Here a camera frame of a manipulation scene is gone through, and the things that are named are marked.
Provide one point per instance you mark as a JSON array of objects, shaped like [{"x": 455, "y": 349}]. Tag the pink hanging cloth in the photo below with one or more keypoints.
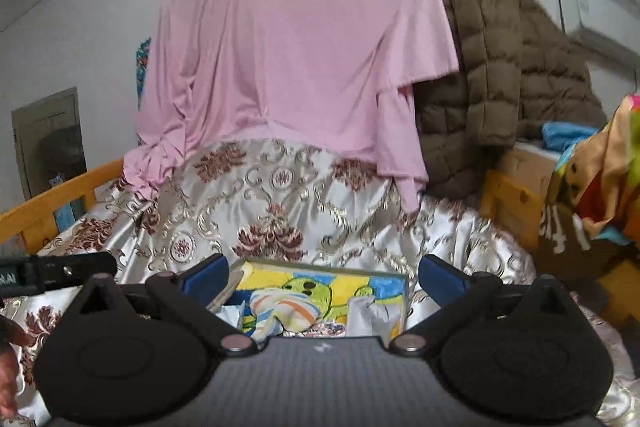
[{"x": 300, "y": 32}]

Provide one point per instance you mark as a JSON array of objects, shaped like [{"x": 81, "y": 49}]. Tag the floral satin blanket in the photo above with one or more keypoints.
[{"x": 300, "y": 207}]

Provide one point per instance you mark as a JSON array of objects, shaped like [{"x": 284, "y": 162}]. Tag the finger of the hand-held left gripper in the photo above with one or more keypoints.
[{"x": 65, "y": 269}]

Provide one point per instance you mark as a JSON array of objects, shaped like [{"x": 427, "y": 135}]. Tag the colourful wall poster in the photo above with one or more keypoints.
[{"x": 143, "y": 67}]

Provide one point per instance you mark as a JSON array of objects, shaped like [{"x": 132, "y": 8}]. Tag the white air conditioner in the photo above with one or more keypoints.
[{"x": 600, "y": 22}]

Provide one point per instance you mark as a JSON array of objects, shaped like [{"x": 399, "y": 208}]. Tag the grey wall cabinet door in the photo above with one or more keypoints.
[{"x": 45, "y": 132}]

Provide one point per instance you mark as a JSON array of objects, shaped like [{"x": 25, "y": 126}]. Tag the brown puffer jacket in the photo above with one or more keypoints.
[{"x": 490, "y": 82}]

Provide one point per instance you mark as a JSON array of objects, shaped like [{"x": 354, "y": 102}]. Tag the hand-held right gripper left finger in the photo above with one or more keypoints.
[{"x": 205, "y": 279}]

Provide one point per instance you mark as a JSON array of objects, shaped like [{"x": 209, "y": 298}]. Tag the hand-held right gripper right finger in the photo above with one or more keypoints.
[{"x": 442, "y": 282}]

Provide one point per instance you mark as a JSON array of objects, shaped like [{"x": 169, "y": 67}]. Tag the wooden bed rail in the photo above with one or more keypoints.
[{"x": 50, "y": 202}]

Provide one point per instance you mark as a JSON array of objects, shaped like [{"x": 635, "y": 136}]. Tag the colourful cartoon blanket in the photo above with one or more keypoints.
[{"x": 600, "y": 172}]

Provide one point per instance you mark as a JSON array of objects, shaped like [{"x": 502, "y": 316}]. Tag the wooden headboard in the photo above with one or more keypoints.
[{"x": 510, "y": 207}]

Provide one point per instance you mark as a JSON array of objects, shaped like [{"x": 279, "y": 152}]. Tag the person's left hand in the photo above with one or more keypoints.
[{"x": 6, "y": 367}]

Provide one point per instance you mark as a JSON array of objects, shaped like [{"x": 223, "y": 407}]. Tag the grey storage box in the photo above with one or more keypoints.
[{"x": 325, "y": 266}]

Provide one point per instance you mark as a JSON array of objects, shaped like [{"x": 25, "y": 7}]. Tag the striped pastel towel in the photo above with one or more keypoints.
[{"x": 280, "y": 309}]

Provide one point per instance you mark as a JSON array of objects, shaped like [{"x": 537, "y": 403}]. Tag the yellow blue cartoon towel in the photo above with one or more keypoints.
[{"x": 310, "y": 287}]

